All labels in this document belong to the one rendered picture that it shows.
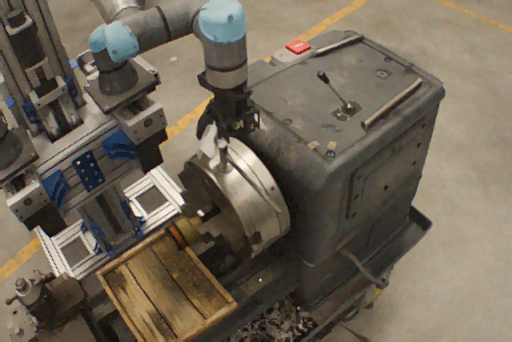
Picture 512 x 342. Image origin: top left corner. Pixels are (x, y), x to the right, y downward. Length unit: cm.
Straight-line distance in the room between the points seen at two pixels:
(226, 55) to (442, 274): 191
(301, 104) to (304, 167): 21
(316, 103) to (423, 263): 141
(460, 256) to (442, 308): 34
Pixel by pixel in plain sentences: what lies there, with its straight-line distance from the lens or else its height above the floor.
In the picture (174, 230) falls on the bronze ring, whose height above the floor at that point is 112.
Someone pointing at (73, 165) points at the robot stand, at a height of 101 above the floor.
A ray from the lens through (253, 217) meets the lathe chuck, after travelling 106.
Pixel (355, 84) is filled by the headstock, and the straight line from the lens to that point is 127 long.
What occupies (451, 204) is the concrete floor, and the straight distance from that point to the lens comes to 268.
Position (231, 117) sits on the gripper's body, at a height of 149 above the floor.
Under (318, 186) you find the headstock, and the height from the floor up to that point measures 123.
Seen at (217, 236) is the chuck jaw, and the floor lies 111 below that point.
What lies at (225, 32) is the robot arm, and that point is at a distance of 70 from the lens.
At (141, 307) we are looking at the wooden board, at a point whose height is 89.
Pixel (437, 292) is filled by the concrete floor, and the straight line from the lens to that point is 234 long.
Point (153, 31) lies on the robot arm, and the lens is 76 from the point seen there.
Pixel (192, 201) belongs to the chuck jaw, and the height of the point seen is 114.
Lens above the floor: 203
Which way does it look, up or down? 49 degrees down
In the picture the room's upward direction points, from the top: 7 degrees counter-clockwise
